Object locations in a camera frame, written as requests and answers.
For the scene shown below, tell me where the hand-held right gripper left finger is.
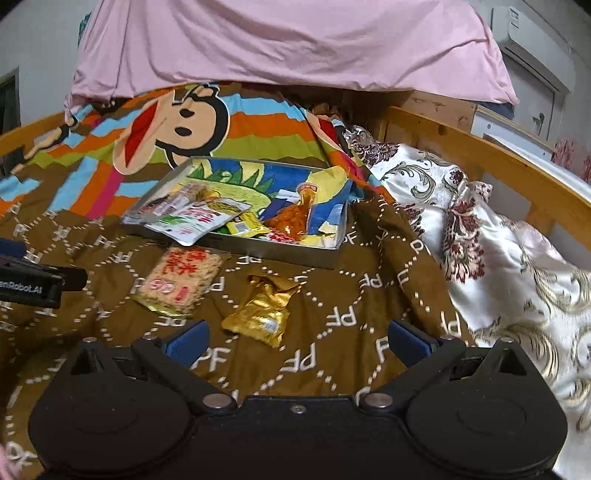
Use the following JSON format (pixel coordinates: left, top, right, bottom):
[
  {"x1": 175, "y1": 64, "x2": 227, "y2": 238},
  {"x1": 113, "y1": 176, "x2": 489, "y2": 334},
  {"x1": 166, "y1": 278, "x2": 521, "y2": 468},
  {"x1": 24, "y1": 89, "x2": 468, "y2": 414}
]
[{"x1": 55, "y1": 318, "x2": 236, "y2": 414}]

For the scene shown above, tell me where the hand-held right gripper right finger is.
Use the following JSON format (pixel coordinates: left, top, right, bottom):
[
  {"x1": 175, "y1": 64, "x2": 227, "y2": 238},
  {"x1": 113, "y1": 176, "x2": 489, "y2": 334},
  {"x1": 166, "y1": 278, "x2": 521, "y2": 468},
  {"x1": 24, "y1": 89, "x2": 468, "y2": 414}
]
[{"x1": 359, "y1": 318, "x2": 540, "y2": 411}]

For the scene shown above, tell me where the gold foil snack packet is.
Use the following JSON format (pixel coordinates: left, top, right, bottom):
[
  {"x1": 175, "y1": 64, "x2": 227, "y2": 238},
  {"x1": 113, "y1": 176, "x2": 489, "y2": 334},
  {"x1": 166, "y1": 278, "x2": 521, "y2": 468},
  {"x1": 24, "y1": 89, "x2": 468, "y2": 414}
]
[{"x1": 221, "y1": 274, "x2": 303, "y2": 349}]

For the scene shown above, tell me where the white snack packet red print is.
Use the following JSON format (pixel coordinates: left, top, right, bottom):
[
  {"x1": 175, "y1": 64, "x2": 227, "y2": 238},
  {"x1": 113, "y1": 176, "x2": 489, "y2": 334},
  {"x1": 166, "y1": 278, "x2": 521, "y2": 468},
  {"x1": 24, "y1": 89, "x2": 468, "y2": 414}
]
[{"x1": 144, "y1": 199, "x2": 247, "y2": 246}]

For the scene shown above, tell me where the yellow snack packet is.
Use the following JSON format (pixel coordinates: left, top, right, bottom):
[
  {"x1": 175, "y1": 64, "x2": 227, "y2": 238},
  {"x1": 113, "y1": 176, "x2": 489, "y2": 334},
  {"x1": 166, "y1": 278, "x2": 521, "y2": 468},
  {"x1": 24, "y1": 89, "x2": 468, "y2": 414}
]
[{"x1": 225, "y1": 210, "x2": 273, "y2": 238}]

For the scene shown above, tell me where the orange dried fruit packet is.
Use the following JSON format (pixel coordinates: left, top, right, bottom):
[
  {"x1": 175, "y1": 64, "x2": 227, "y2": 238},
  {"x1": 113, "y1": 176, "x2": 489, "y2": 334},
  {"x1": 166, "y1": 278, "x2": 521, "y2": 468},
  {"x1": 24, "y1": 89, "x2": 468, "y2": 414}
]
[{"x1": 265, "y1": 182, "x2": 324, "y2": 243}]

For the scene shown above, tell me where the rice cracker packet red print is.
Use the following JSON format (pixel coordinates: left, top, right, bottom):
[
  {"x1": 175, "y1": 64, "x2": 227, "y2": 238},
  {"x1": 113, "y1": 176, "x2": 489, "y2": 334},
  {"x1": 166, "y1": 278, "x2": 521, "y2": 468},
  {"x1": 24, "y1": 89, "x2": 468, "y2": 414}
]
[{"x1": 130, "y1": 246, "x2": 232, "y2": 319}]

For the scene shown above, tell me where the printed cartoon blanket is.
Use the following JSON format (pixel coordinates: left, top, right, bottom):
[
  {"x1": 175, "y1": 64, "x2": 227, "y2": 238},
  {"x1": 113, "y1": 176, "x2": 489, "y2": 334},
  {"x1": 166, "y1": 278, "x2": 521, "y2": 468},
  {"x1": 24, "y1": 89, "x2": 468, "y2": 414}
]
[{"x1": 0, "y1": 80, "x2": 467, "y2": 480}]

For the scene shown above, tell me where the floral satin quilt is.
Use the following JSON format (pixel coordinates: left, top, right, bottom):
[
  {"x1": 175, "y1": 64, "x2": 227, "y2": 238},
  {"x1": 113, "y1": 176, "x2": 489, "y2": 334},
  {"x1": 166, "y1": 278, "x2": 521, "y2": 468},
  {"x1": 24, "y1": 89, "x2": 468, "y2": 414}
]
[{"x1": 342, "y1": 117, "x2": 591, "y2": 432}]

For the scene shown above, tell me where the clear biscuit packet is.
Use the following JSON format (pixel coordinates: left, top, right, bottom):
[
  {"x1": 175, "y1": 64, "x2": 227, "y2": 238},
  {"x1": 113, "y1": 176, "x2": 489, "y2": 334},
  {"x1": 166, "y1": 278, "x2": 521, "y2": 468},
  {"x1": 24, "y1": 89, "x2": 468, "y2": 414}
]
[{"x1": 148, "y1": 182, "x2": 208, "y2": 217}]

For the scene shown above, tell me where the colourful monkey cartoon blanket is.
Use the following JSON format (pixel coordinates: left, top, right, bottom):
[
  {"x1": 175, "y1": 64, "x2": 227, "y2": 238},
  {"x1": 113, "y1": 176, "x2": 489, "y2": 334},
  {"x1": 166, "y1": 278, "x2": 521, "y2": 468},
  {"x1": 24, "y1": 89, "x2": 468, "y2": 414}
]
[{"x1": 0, "y1": 90, "x2": 591, "y2": 250}]

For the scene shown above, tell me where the pink floral cloth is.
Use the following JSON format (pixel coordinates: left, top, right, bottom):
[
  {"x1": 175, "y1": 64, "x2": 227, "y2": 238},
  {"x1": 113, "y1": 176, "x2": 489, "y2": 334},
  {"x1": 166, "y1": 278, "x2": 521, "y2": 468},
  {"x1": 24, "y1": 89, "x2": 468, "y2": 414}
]
[{"x1": 551, "y1": 138, "x2": 591, "y2": 185}]

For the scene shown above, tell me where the white cabinet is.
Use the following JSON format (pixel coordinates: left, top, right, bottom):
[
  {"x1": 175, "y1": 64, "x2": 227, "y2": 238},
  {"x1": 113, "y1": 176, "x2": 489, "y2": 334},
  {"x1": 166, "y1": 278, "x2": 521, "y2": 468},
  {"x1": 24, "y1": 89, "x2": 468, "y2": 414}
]
[{"x1": 471, "y1": 51, "x2": 561, "y2": 160}]

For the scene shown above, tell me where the pink bed sheet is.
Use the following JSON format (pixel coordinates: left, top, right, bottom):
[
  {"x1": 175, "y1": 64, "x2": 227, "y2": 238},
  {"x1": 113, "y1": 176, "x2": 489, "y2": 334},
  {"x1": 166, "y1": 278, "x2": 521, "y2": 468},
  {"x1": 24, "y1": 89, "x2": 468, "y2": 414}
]
[{"x1": 65, "y1": 0, "x2": 520, "y2": 109}]

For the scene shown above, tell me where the white air conditioner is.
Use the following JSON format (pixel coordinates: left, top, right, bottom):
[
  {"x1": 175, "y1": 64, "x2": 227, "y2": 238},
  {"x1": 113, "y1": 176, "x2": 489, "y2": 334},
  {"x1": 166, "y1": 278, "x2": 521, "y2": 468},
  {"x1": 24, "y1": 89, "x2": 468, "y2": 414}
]
[{"x1": 489, "y1": 0, "x2": 573, "y2": 93}]

